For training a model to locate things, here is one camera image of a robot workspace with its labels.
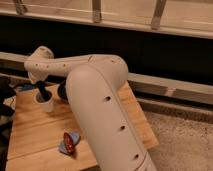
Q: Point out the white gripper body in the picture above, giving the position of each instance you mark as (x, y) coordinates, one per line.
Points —
(35, 77)

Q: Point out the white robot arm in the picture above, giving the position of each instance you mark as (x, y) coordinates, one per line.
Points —
(92, 85)

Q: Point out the dark blue bowl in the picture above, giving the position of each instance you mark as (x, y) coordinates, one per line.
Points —
(61, 91)

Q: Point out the red toy object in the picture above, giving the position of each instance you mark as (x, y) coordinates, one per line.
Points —
(69, 145)

